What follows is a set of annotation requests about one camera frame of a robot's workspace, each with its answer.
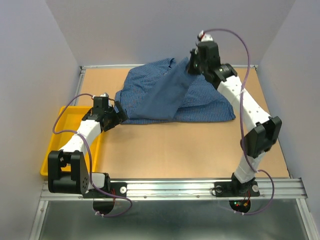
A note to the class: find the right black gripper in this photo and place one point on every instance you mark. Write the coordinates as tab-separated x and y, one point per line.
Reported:
191	69

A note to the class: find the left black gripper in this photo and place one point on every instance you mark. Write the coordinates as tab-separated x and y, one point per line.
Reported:
122	117

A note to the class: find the blue checked long sleeve shirt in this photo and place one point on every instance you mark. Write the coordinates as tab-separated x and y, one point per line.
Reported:
163	92

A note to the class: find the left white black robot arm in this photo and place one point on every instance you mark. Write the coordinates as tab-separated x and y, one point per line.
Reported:
70	168

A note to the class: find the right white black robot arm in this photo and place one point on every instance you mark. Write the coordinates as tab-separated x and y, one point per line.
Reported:
262	128

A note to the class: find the yellow plastic tray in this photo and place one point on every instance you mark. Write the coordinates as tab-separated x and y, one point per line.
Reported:
70	120

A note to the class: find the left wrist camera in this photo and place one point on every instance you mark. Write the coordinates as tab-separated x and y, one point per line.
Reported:
104	95

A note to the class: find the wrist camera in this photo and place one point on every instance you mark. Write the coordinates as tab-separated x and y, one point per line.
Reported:
104	95
204	37

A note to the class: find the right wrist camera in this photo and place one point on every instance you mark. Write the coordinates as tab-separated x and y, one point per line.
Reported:
204	37

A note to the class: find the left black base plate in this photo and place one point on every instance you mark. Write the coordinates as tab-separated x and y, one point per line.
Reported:
115	188

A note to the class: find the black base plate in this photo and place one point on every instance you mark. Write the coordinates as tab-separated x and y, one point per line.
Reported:
115	188
232	189

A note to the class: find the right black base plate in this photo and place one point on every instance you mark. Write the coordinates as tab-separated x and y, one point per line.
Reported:
232	189

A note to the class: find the aluminium mounting rail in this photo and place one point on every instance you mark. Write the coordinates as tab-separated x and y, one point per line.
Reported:
189	190

